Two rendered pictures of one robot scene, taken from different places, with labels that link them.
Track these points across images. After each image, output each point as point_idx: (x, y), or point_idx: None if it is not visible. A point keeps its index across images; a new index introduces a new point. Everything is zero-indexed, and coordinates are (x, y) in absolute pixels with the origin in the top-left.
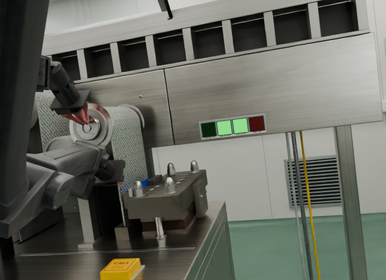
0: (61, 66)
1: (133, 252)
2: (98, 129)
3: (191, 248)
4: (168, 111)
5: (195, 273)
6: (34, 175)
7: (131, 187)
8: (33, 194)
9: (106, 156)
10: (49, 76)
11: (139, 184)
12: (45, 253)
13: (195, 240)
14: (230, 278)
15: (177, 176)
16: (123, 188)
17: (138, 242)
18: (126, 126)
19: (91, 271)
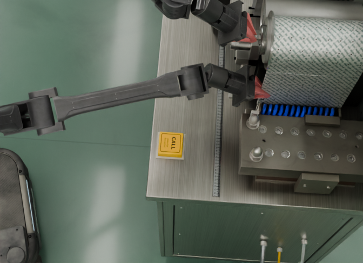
0: (201, 13)
1: (212, 141)
2: (259, 53)
3: (215, 193)
4: None
5: (185, 202)
6: (33, 122)
7: (287, 102)
8: (22, 131)
9: (189, 99)
10: (189, 13)
11: (251, 120)
12: (222, 58)
13: (235, 193)
14: (323, 233)
15: (347, 143)
16: (268, 100)
17: (235, 137)
18: (314, 67)
19: (180, 118)
